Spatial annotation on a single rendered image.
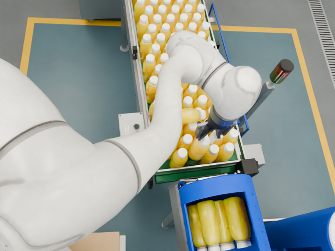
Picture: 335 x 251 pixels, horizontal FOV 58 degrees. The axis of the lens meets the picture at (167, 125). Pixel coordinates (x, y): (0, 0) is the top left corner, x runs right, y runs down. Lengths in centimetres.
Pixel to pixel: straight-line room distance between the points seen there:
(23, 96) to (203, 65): 49
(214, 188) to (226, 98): 39
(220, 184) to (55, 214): 78
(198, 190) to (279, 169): 158
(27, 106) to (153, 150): 19
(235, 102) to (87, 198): 51
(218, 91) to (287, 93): 217
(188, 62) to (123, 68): 194
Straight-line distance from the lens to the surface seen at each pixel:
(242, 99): 78
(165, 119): 56
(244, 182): 113
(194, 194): 110
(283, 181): 260
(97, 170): 40
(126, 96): 255
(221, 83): 80
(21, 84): 46
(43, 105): 44
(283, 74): 137
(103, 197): 40
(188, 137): 127
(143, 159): 46
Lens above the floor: 224
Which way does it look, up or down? 66 degrees down
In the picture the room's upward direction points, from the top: 17 degrees clockwise
